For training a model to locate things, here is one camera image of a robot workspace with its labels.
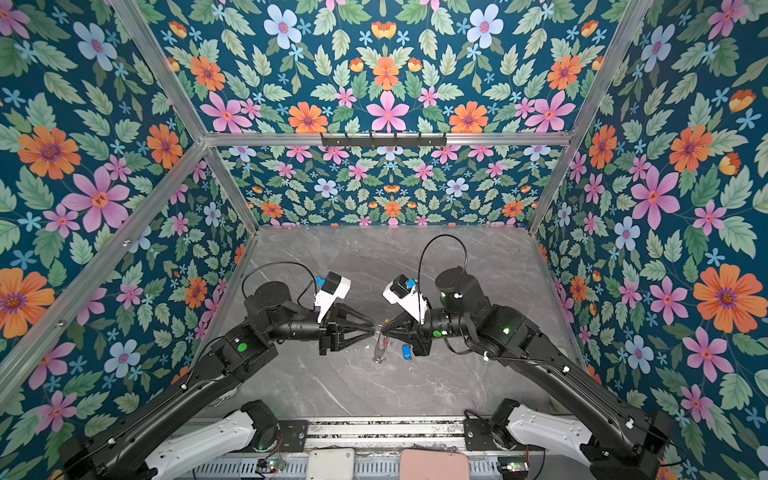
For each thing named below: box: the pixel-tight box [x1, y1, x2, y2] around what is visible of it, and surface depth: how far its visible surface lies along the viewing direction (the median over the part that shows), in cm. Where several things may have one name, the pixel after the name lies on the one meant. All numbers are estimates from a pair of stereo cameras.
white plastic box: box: [306, 448, 355, 480], surface depth 70 cm
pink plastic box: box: [399, 449, 470, 480], surface depth 70 cm
